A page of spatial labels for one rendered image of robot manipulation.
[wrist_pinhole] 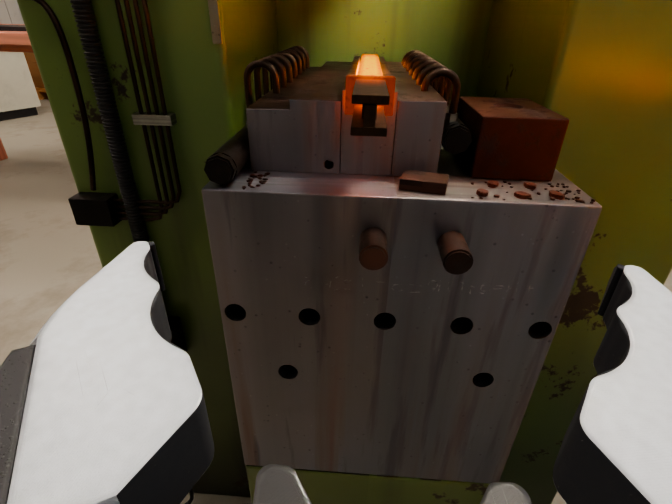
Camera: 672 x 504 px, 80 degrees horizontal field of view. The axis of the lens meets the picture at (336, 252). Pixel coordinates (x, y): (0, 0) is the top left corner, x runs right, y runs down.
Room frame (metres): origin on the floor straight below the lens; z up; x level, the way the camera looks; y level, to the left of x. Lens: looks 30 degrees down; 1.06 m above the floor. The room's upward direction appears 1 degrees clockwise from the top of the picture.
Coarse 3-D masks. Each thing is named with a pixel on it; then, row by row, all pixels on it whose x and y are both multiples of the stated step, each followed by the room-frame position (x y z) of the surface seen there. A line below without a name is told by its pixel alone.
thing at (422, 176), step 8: (408, 176) 0.38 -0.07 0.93; (416, 176) 0.38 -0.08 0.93; (424, 176) 0.38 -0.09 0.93; (432, 176) 0.38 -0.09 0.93; (440, 176) 0.38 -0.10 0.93; (448, 176) 0.39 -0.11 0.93; (400, 184) 0.38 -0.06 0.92; (408, 184) 0.37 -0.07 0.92; (416, 184) 0.37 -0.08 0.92; (424, 184) 0.37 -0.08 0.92; (432, 184) 0.37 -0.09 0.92; (440, 184) 0.36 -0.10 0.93; (424, 192) 0.37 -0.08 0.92; (432, 192) 0.37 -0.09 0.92; (440, 192) 0.36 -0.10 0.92
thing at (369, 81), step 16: (368, 64) 0.59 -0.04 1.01; (352, 80) 0.41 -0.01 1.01; (368, 80) 0.40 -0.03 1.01; (384, 80) 0.40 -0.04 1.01; (352, 96) 0.32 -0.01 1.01; (368, 96) 0.31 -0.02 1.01; (384, 96) 0.31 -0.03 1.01; (352, 112) 0.41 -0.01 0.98; (368, 112) 0.31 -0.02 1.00; (384, 112) 0.38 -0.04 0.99; (352, 128) 0.32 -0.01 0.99; (368, 128) 0.31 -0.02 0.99; (384, 128) 0.31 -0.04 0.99
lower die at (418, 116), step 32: (352, 64) 0.68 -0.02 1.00; (384, 64) 0.69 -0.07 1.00; (288, 96) 0.50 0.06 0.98; (320, 96) 0.44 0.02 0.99; (416, 96) 0.44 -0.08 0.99; (256, 128) 0.42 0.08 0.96; (288, 128) 0.42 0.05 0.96; (320, 128) 0.42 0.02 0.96; (416, 128) 0.42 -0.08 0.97; (256, 160) 0.43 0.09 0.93; (288, 160) 0.42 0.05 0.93; (320, 160) 0.42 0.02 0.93; (352, 160) 0.42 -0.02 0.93; (384, 160) 0.42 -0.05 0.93; (416, 160) 0.42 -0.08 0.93
